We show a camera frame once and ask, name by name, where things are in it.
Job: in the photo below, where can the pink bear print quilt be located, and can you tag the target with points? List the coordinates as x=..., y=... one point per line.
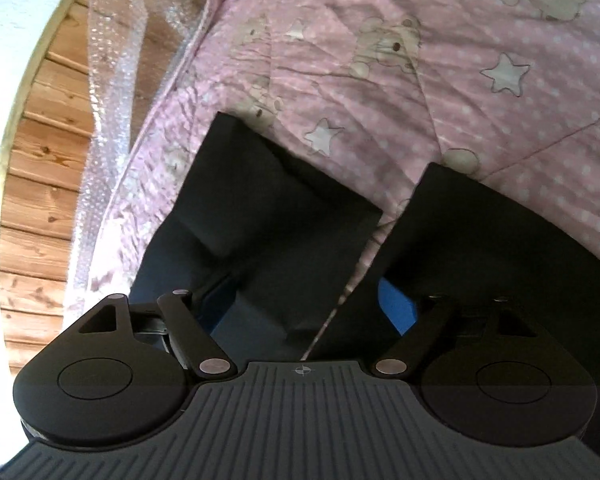
x=430, y=85

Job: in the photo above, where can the navy pants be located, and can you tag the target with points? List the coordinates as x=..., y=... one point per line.
x=280, y=200

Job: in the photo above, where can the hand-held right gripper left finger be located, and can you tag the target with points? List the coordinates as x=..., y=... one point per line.
x=180, y=317

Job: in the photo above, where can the wooden headboard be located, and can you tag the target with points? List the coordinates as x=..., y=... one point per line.
x=35, y=195

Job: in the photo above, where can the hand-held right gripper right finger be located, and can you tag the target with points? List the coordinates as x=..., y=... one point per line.
x=395, y=307

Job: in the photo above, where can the clear bubble wrap sheet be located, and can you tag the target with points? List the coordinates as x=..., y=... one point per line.
x=110, y=125

